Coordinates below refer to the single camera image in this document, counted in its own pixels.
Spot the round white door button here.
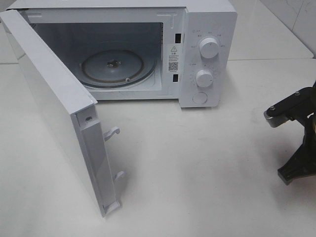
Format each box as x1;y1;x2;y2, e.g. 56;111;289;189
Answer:
192;92;208;105

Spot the white microwave oven body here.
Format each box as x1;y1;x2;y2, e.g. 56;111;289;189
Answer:
5;0;237;108

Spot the white microwave door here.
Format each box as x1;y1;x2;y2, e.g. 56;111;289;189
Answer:
0;10;122;216

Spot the upper white power knob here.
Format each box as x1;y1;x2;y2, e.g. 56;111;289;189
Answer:
199;37;220;59

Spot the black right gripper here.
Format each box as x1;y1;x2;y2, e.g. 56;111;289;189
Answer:
277;83;316;185

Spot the glass microwave turntable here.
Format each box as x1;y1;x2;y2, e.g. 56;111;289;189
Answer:
78;49;157;88

